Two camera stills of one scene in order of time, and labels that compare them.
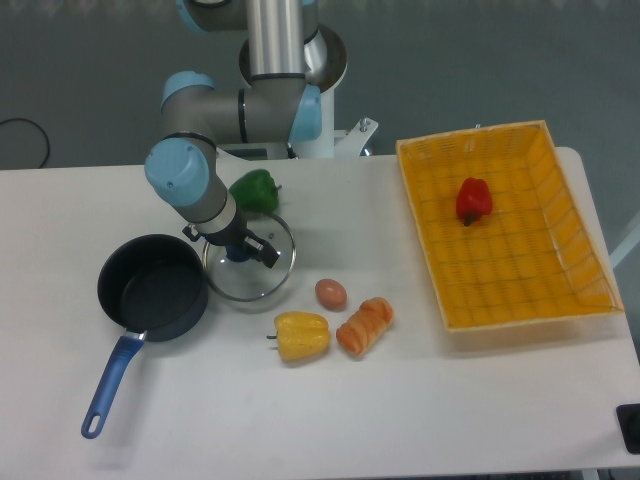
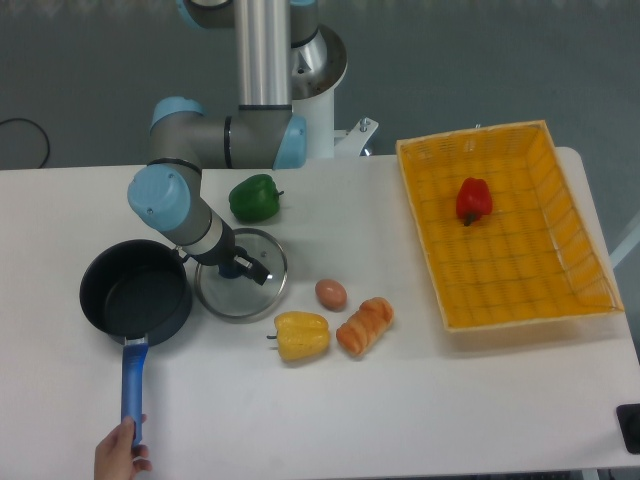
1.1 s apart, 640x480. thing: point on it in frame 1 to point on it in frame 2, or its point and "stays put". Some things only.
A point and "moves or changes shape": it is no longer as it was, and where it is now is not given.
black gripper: [234, 234] to [230, 259]
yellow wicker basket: [505, 234] stays put
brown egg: [331, 293] stays put
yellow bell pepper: [301, 335] stays put
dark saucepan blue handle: [154, 287] moves or changes shape
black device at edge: [628, 417] stays put
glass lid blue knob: [253, 280] moves or changes shape
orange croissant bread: [367, 324] stays put
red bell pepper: [473, 200] stays put
